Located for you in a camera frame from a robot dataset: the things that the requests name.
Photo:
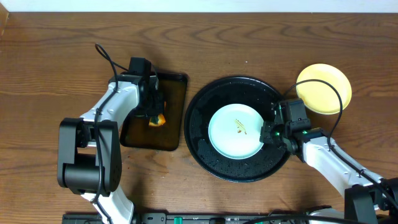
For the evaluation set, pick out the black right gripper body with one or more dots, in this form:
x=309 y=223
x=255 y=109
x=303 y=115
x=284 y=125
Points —
x=273 y=134

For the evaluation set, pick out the light blue plastic plate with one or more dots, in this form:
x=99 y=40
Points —
x=234 y=131

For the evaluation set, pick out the rectangular black water tray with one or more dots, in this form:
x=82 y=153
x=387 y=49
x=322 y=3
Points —
x=137 y=131

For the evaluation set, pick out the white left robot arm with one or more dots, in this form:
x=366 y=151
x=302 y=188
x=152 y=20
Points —
x=89 y=155

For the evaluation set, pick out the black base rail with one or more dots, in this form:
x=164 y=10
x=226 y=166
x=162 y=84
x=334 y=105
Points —
x=164 y=218

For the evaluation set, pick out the orange sponge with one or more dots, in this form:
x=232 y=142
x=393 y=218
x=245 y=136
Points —
x=158 y=120

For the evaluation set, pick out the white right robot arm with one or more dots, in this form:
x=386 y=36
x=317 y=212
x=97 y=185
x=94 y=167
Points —
x=369 y=198

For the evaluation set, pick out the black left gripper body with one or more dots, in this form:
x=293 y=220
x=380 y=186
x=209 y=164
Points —
x=154 y=106

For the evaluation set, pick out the round black tray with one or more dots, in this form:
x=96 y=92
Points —
x=249 y=91

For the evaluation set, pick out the yellow plastic plate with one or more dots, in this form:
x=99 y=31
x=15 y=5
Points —
x=319 y=97

